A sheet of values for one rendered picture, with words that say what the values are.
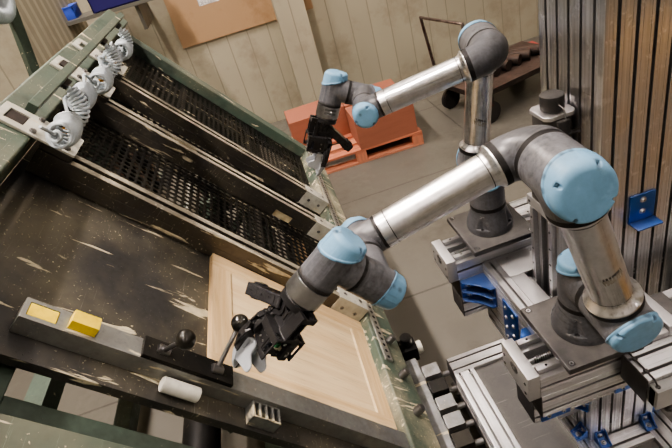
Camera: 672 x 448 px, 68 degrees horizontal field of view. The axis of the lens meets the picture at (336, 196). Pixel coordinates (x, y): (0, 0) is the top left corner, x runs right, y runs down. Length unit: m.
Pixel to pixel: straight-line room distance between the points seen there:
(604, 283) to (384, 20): 5.03
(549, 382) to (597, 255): 0.50
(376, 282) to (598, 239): 0.41
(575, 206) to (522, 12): 5.76
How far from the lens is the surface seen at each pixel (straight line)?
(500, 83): 4.72
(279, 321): 0.96
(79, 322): 1.04
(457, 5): 6.20
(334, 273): 0.88
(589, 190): 0.93
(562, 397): 1.55
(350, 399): 1.42
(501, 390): 2.36
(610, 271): 1.11
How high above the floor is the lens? 2.14
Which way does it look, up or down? 31 degrees down
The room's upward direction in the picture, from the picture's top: 16 degrees counter-clockwise
